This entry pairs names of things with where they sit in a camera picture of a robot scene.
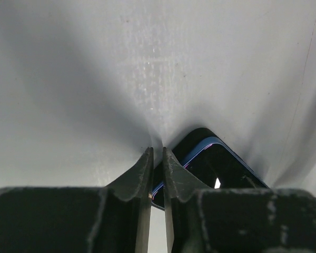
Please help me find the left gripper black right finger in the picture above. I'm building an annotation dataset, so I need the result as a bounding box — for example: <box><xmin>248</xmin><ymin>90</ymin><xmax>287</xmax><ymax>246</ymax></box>
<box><xmin>163</xmin><ymin>148</ymin><xmax>316</xmax><ymax>252</ymax></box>

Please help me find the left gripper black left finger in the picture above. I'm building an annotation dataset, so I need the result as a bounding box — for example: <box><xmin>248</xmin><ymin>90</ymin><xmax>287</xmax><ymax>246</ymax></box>
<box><xmin>0</xmin><ymin>148</ymin><xmax>154</xmax><ymax>252</ymax></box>

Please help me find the black smartphone blue edge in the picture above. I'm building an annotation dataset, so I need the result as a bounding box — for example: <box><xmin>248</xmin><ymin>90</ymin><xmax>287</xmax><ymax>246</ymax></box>
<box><xmin>150</xmin><ymin>137</ymin><xmax>261</xmax><ymax>210</ymax></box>

